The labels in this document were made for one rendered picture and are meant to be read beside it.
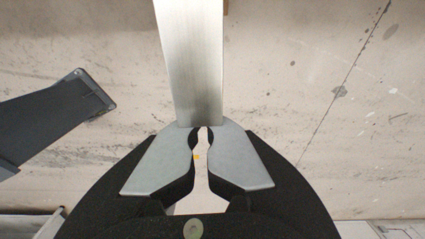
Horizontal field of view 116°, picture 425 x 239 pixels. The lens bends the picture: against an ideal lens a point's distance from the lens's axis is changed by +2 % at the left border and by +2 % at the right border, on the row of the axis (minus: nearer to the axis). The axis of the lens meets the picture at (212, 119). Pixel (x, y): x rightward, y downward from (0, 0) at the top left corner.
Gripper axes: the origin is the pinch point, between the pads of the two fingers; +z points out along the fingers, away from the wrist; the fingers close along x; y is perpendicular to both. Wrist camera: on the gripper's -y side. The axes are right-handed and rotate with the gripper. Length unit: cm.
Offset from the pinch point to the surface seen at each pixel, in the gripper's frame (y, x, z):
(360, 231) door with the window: 259, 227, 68
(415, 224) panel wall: 270, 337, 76
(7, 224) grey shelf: 178, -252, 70
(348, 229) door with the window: 257, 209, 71
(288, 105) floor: 42, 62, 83
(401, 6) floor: -18, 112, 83
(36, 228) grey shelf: 194, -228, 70
